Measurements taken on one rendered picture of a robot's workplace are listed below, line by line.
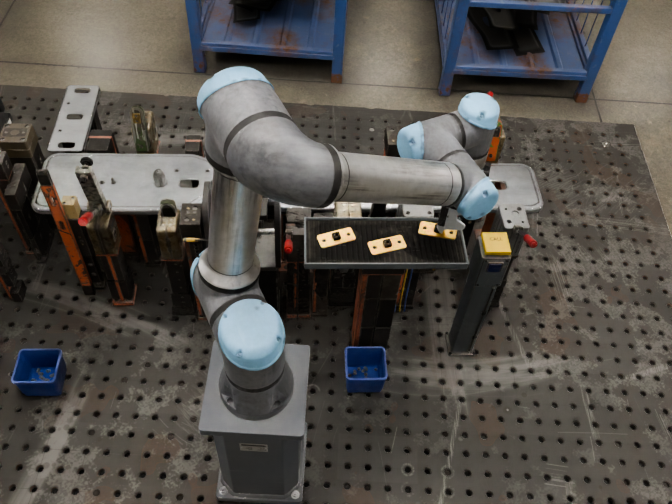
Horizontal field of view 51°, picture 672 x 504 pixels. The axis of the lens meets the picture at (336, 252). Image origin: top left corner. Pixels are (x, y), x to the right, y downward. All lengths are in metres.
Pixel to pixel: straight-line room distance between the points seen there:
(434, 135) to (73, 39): 3.27
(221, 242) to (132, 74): 2.84
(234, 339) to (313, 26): 2.92
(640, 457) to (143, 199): 1.46
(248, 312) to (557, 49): 3.11
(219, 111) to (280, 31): 2.94
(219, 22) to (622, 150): 2.28
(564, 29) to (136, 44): 2.40
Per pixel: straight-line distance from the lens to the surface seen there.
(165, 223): 1.77
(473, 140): 1.33
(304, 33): 3.95
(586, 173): 2.61
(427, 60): 4.12
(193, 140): 2.09
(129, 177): 1.99
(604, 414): 2.04
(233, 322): 1.26
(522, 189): 2.02
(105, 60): 4.14
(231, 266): 1.27
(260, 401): 1.38
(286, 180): 0.97
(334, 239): 1.58
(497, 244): 1.65
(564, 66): 4.01
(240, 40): 3.90
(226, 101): 1.04
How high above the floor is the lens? 2.39
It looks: 52 degrees down
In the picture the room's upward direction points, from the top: 4 degrees clockwise
